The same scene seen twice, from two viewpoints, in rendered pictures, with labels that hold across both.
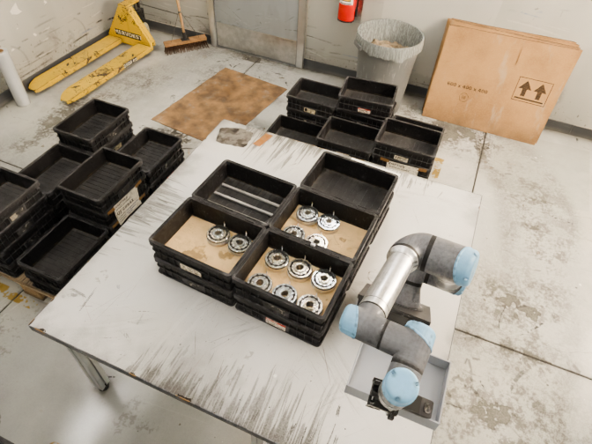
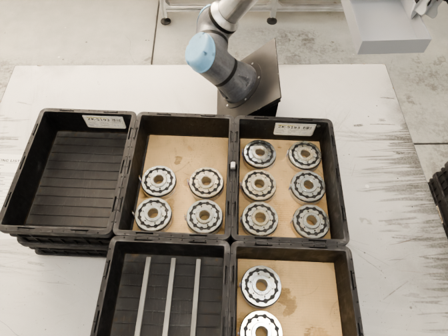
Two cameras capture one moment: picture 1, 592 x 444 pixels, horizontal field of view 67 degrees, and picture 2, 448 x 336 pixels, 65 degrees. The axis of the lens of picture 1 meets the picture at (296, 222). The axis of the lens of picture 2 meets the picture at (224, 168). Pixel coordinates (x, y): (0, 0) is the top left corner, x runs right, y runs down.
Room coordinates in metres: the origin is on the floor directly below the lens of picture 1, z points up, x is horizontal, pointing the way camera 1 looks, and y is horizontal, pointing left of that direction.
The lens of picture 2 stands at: (1.41, 0.38, 1.77)
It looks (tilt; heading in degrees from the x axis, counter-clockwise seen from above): 60 degrees down; 247
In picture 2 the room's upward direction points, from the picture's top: 1 degrees clockwise
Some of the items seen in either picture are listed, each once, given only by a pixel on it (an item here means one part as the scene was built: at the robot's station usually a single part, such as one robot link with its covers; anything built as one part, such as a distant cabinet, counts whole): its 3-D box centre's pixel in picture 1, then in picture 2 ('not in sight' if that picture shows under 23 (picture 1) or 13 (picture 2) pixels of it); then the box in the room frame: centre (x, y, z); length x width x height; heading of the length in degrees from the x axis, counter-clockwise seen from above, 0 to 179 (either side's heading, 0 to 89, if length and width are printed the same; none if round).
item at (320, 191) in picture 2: (284, 294); (308, 185); (0.99, 0.03, 0.86); 0.10 x 0.10 x 0.01
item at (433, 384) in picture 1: (398, 376); (382, 17); (0.59, -0.33, 1.07); 0.27 x 0.20 x 0.05; 70
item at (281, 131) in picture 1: (295, 144); not in sight; (2.74, 0.04, 0.26); 0.40 x 0.30 x 0.23; 70
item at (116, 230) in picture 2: (324, 222); (179, 171); (1.34, -0.12, 0.92); 0.40 x 0.30 x 0.02; 66
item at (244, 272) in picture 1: (292, 279); (283, 183); (1.06, 0.00, 0.87); 0.40 x 0.30 x 0.11; 66
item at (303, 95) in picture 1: (315, 110); not in sight; (3.11, -0.10, 0.31); 0.40 x 0.30 x 0.34; 70
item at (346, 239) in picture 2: (293, 271); (285, 175); (1.06, 0.00, 0.92); 0.40 x 0.30 x 0.02; 66
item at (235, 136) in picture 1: (233, 136); not in sight; (2.20, 0.41, 0.71); 0.22 x 0.19 x 0.01; 69
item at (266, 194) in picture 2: (299, 268); (259, 184); (1.13, -0.03, 0.86); 0.10 x 0.10 x 0.01
